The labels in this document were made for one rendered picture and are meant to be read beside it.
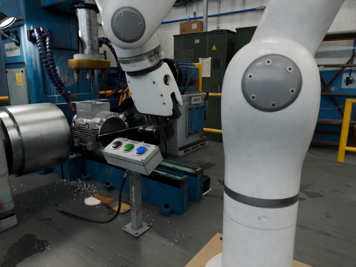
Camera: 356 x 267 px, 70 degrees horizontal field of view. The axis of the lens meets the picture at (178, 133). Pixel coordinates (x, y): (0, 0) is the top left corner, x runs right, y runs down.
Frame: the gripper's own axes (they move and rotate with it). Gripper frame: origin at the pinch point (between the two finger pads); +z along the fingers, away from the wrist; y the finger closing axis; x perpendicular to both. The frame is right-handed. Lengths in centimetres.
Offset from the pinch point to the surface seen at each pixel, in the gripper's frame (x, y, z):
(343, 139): -208, -20, 153
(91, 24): -38, 62, -19
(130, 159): 3.5, 13.2, 9.3
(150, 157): 0.4, 8.4, 9.7
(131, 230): 11.3, 16.9, 32.3
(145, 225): 7.4, 14.9, 34.1
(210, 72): -306, 178, 124
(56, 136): 3, 50, 8
